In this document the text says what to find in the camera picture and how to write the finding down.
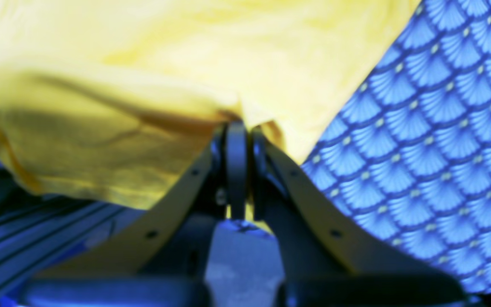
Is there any blue fan-patterned tablecloth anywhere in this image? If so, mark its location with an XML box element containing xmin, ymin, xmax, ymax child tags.
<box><xmin>0</xmin><ymin>0</ymin><xmax>491</xmax><ymax>294</ymax></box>

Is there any yellow T-shirt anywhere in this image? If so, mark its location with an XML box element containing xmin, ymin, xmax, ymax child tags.
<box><xmin>0</xmin><ymin>0</ymin><xmax>420</xmax><ymax>209</ymax></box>

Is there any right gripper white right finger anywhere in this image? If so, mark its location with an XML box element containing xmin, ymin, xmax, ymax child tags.
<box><xmin>251</xmin><ymin>128</ymin><xmax>453</xmax><ymax>282</ymax></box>

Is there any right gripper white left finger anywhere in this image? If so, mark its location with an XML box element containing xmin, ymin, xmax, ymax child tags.
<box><xmin>37</xmin><ymin>124</ymin><xmax>248</xmax><ymax>278</ymax></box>

